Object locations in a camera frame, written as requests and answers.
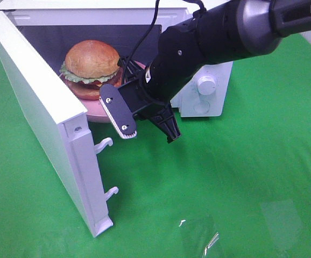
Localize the burger with lettuce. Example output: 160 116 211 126
60 40 123 101

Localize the white microwave door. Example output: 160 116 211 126
0 11 118 237

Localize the white microwave oven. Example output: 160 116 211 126
0 1 233 117

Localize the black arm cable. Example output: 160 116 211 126
123 0 207 81

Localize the green table cover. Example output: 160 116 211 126
0 35 311 257

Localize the pink round plate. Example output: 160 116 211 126
58 60 147 124

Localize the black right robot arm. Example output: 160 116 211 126
115 1 311 142

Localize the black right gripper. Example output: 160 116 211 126
118 58 181 143

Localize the clear tape patch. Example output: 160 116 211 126
178 217 223 257

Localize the lower white dial knob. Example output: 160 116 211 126
197 76 216 96

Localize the round white door button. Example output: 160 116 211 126
194 101 210 114

